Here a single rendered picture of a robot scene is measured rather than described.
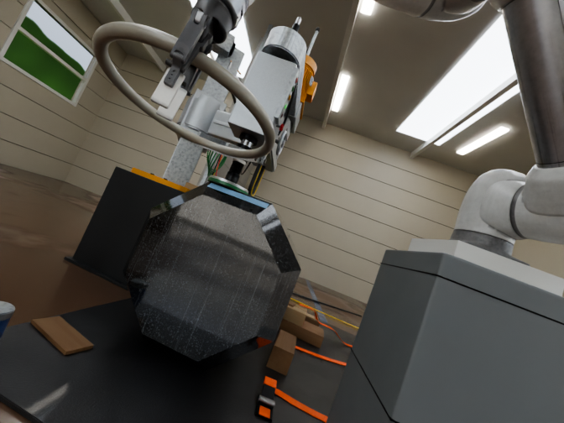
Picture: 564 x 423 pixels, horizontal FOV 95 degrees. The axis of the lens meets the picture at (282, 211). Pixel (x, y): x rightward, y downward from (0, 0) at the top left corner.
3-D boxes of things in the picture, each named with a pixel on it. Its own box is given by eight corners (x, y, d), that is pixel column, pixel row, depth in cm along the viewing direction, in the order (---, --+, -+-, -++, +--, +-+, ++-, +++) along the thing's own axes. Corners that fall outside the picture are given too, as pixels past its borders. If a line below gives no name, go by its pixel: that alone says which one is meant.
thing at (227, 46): (205, 39, 205) (211, 23, 207) (213, 56, 222) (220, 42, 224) (227, 45, 201) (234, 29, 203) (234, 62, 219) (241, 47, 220)
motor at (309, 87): (271, 108, 224) (288, 68, 228) (305, 121, 223) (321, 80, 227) (269, 90, 196) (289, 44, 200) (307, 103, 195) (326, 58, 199)
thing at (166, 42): (150, 127, 96) (154, 121, 97) (273, 174, 94) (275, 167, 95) (29, -7, 48) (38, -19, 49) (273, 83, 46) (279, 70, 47)
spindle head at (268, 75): (237, 151, 164) (263, 89, 169) (268, 163, 163) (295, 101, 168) (224, 126, 128) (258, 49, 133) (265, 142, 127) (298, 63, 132)
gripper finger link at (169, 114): (172, 82, 50) (173, 85, 51) (155, 112, 49) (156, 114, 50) (187, 91, 51) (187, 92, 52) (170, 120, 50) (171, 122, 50)
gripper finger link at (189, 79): (193, 32, 51) (195, 36, 52) (169, 85, 51) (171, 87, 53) (212, 43, 51) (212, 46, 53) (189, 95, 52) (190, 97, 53)
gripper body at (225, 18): (236, 6, 49) (214, 44, 47) (232, 39, 57) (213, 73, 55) (197, -19, 47) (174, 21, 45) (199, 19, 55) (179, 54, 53)
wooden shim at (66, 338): (29, 322, 102) (32, 319, 102) (58, 319, 111) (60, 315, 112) (64, 355, 92) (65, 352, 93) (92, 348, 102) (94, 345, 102)
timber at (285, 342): (286, 376, 138) (294, 354, 140) (265, 366, 140) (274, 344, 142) (290, 354, 168) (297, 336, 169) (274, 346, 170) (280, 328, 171)
